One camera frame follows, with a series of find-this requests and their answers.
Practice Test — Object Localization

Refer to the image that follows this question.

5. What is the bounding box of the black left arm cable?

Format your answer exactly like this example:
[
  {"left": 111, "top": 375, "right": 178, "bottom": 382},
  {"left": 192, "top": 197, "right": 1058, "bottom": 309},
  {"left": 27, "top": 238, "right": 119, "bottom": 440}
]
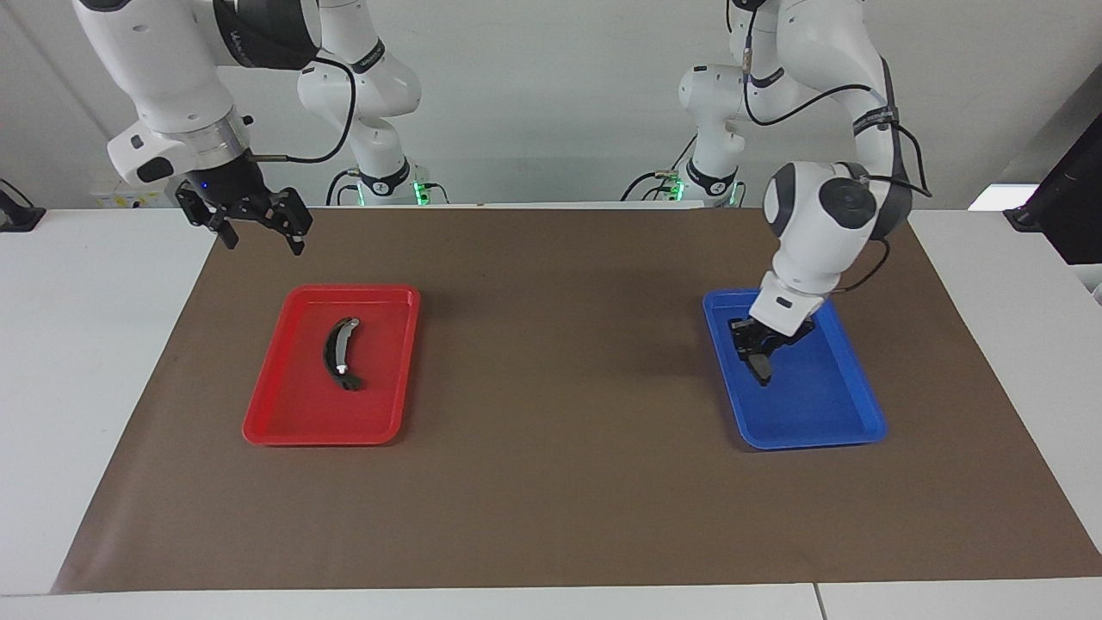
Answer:
[{"left": 740, "top": 0, "right": 936, "bottom": 295}]

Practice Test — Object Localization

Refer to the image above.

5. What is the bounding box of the black clamp device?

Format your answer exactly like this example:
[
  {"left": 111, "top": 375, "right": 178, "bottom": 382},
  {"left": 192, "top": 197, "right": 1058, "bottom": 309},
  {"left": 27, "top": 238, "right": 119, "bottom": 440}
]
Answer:
[{"left": 0, "top": 178, "right": 46, "bottom": 233}]

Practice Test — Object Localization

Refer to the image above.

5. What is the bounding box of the red plastic tray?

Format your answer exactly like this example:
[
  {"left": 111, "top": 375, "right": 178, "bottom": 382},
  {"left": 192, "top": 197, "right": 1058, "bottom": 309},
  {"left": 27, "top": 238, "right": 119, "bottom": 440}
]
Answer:
[{"left": 242, "top": 285, "right": 422, "bottom": 447}]

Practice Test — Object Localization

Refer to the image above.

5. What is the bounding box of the blue plastic tray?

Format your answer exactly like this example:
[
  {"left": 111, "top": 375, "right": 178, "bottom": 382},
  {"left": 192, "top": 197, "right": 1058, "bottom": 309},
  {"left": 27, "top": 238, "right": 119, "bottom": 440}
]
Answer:
[{"left": 702, "top": 287, "right": 888, "bottom": 451}]

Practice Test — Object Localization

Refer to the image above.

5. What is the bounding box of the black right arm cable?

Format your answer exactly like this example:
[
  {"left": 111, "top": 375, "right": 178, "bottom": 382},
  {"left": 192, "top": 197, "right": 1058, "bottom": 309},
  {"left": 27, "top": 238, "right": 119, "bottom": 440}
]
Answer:
[{"left": 250, "top": 52, "right": 357, "bottom": 164}]

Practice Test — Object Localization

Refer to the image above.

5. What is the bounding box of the black base cable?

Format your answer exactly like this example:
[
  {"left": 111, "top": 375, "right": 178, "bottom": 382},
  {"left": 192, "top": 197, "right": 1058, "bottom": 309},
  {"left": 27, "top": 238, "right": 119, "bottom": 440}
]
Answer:
[
  {"left": 325, "top": 168, "right": 364, "bottom": 208},
  {"left": 622, "top": 129, "right": 700, "bottom": 204}
]

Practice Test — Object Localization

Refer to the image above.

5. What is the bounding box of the white wall socket box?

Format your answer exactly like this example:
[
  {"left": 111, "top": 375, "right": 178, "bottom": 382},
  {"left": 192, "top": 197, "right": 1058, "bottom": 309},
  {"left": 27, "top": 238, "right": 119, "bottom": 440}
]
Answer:
[{"left": 90, "top": 181, "right": 186, "bottom": 209}]

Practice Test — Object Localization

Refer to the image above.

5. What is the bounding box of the brown table mat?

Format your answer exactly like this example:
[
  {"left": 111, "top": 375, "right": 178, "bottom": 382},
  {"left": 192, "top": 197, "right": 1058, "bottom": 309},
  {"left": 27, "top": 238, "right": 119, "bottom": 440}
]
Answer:
[{"left": 50, "top": 207, "right": 1102, "bottom": 595}]

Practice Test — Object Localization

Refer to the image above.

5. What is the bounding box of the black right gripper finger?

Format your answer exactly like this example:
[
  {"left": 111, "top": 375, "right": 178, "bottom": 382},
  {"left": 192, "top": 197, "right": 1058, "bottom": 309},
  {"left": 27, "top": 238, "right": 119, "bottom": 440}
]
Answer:
[
  {"left": 202, "top": 205, "right": 241, "bottom": 251},
  {"left": 272, "top": 188, "right": 313, "bottom": 257}
]

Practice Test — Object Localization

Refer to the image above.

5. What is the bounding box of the curved black brake pad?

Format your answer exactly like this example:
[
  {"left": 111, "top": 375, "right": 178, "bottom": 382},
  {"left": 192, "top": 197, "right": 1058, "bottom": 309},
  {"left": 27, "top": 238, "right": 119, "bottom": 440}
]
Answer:
[{"left": 323, "top": 317, "right": 365, "bottom": 393}]

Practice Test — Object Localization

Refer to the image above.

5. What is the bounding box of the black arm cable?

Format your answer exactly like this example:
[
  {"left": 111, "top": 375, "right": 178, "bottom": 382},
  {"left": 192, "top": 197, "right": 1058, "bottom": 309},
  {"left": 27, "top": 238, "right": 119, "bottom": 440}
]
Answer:
[
  {"left": 250, "top": 52, "right": 357, "bottom": 164},
  {"left": 740, "top": 0, "right": 936, "bottom": 295}
]

